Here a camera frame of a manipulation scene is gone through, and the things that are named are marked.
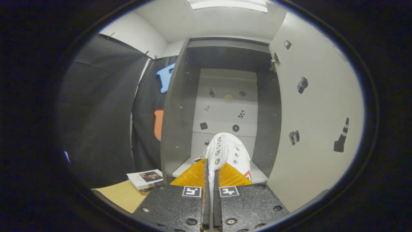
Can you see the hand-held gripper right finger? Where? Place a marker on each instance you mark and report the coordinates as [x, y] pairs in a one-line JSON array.
[[217, 199]]

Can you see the long ceiling light panel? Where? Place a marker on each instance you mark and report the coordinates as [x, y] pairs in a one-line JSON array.
[[228, 4]]

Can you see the brown book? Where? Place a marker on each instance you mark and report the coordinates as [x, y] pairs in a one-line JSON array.
[[151, 189]]

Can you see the grey shoe cabinet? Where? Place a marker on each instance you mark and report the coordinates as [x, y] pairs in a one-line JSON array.
[[225, 109]]

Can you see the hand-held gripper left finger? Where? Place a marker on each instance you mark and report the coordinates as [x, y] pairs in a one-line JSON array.
[[206, 199]]

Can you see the white printed booklet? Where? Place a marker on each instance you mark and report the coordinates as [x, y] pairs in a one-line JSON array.
[[143, 177]]

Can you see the black backdrop cloth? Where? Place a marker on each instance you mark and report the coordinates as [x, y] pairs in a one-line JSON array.
[[96, 112]]

